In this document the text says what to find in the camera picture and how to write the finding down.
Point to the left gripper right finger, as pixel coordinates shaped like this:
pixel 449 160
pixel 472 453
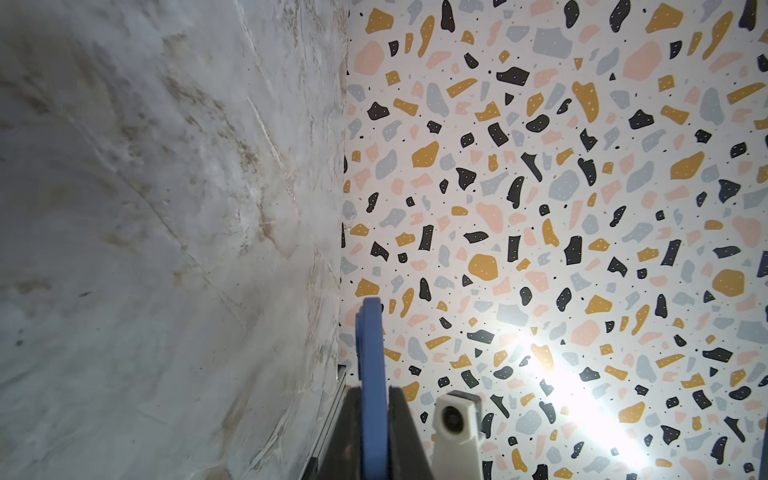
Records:
pixel 407 459

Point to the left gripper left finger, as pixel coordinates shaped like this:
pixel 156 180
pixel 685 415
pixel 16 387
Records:
pixel 342 459

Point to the blue edged phone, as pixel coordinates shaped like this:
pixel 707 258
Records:
pixel 372 376

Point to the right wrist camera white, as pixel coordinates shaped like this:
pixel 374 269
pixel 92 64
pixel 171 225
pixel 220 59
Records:
pixel 456 422

